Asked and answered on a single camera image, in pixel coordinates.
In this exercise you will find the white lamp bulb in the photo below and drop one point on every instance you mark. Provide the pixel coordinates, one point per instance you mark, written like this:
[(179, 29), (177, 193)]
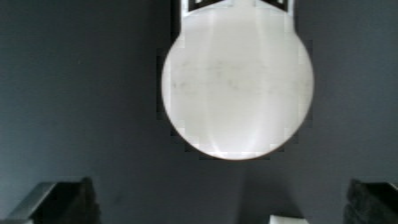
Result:
[(236, 79)]

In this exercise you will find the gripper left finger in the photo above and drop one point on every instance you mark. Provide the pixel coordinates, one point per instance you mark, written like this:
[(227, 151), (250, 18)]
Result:
[(57, 204)]

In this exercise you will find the white U-shaped fence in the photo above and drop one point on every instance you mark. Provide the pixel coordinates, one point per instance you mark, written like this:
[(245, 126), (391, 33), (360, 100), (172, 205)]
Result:
[(286, 220)]

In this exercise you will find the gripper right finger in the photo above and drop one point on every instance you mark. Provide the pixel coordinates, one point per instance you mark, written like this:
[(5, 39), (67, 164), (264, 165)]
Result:
[(371, 203)]

